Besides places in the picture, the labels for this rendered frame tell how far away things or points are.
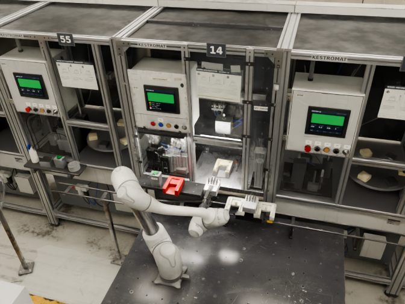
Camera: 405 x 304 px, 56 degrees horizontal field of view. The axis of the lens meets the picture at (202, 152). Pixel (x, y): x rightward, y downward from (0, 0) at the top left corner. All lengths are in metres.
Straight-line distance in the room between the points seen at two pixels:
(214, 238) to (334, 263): 0.86
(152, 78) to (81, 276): 1.97
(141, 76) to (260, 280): 1.58
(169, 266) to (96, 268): 1.35
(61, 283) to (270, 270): 1.91
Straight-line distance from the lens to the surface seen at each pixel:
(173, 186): 2.97
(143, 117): 2.80
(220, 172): 3.09
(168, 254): 2.48
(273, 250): 2.85
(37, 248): 4.13
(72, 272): 3.79
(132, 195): 2.09
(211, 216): 2.35
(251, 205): 2.79
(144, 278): 2.73
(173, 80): 2.56
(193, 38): 2.60
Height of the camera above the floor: 2.86
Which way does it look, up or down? 36 degrees down
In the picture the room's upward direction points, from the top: 2 degrees counter-clockwise
